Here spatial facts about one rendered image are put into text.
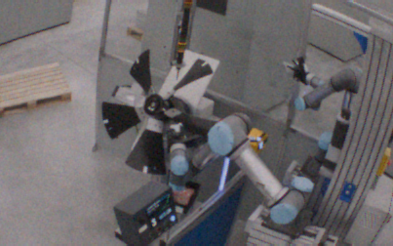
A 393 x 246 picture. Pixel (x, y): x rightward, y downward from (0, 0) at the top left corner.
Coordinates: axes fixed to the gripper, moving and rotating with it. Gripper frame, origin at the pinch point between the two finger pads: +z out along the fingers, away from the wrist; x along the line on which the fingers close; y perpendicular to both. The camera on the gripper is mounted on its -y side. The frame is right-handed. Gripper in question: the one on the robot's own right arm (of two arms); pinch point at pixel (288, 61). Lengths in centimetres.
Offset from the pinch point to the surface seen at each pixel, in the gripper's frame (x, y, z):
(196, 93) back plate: -52, 20, 22
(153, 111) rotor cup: -86, 15, 11
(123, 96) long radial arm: -88, 23, 48
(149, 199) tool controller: -124, 4, -56
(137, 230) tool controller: -135, 10, -65
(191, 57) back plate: -44, 6, 40
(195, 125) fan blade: -72, 18, -7
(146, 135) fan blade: -92, 25, 8
